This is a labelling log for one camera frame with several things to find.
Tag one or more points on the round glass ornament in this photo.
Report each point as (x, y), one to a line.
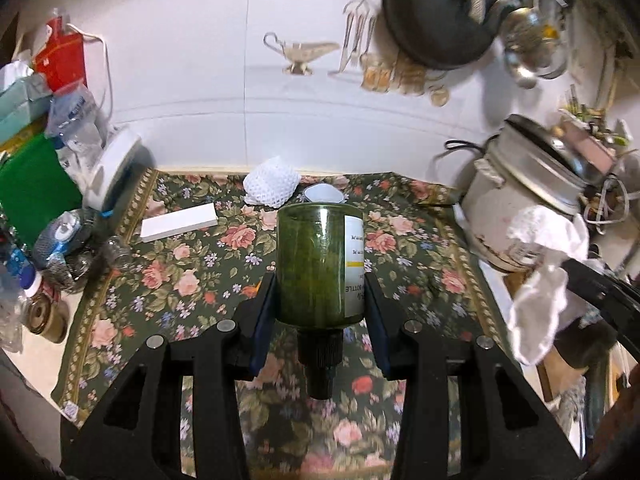
(440, 95)

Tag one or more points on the teal tissue box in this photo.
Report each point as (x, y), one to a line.
(22, 105)

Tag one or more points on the white tissue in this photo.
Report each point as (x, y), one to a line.
(540, 300)

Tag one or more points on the metal strainer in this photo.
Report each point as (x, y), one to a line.
(552, 50)

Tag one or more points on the floral table cloth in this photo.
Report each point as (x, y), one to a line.
(200, 270)

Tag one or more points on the pink pot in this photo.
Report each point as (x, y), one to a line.
(590, 150)

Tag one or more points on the white rice cooker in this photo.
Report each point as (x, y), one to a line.
(505, 190)

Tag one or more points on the white foam fruit net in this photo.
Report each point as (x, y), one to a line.
(272, 182)

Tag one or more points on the white cup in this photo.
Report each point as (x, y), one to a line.
(322, 194)

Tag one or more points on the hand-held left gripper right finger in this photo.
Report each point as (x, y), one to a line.
(378, 342)

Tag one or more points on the small amber glass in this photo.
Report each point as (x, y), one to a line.
(377, 76)
(412, 79)

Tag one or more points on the small brown jar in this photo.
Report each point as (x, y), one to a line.
(45, 317)

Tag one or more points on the green box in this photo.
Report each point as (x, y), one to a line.
(35, 185)

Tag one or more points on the white round lid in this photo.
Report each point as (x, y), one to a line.
(117, 160)

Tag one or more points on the white rectangular box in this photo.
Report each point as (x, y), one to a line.
(177, 224)

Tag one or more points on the metal gravy boat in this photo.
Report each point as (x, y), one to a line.
(300, 55)

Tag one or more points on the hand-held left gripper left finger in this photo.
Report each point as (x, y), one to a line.
(261, 345)

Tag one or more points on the clear bag with blue print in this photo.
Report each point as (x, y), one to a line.
(75, 120)

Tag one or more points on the red bag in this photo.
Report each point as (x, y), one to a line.
(62, 65)

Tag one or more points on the metal ladle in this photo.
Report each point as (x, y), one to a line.
(520, 55)

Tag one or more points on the black wok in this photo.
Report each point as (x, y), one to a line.
(430, 15)

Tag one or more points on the clear bottle with blue label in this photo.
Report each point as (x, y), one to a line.
(65, 240)

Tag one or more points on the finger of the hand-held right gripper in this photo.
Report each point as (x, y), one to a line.
(600, 287)
(625, 335)

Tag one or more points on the green glass bottle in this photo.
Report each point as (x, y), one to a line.
(310, 270)

